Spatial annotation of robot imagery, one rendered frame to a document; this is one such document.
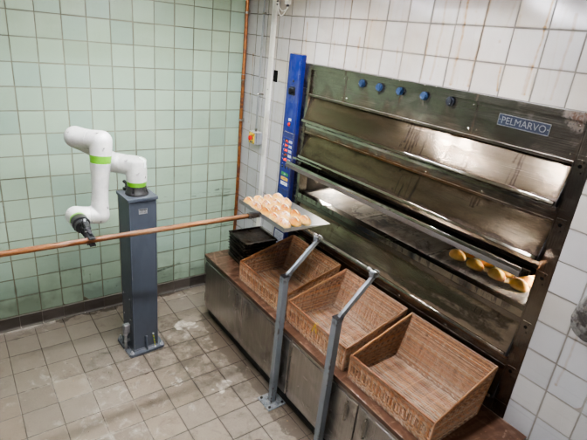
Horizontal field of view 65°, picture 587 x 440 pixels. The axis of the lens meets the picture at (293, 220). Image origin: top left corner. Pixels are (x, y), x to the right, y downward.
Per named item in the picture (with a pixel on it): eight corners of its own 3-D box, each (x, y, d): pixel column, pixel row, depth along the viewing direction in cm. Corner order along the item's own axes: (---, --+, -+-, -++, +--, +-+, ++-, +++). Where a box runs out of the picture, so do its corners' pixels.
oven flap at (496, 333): (294, 223, 357) (303, 200, 354) (506, 355, 226) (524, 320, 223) (290, 222, 354) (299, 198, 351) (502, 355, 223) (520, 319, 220)
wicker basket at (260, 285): (290, 264, 366) (293, 233, 356) (337, 299, 326) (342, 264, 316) (237, 278, 338) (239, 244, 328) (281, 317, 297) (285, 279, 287)
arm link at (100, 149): (97, 127, 265) (83, 128, 253) (117, 131, 262) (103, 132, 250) (97, 159, 269) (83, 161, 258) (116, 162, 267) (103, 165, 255)
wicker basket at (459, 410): (403, 348, 279) (411, 310, 269) (486, 409, 239) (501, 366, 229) (344, 377, 251) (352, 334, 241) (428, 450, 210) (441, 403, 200)
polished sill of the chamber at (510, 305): (303, 195, 353) (304, 190, 352) (527, 314, 222) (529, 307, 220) (297, 196, 350) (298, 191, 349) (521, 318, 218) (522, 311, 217)
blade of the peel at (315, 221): (283, 232, 275) (284, 228, 274) (238, 202, 316) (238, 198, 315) (329, 223, 296) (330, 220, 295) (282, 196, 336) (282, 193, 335)
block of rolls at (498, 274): (502, 238, 300) (504, 230, 298) (578, 271, 265) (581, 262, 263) (444, 256, 266) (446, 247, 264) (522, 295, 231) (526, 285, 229)
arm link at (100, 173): (86, 160, 263) (92, 164, 255) (107, 161, 270) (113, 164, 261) (86, 221, 273) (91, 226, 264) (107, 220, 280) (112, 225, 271)
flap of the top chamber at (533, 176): (304, 122, 328) (315, 95, 325) (555, 207, 197) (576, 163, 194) (300, 120, 325) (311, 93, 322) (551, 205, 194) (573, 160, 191)
